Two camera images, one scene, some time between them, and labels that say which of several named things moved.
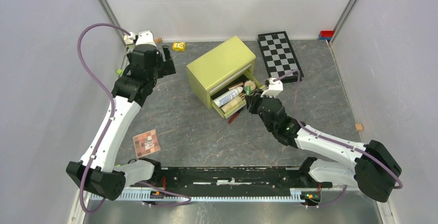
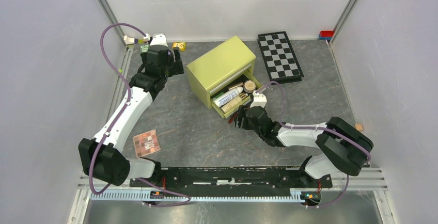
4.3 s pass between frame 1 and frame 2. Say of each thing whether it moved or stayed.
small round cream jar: stayed
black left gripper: moved
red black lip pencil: stayed
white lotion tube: stayed
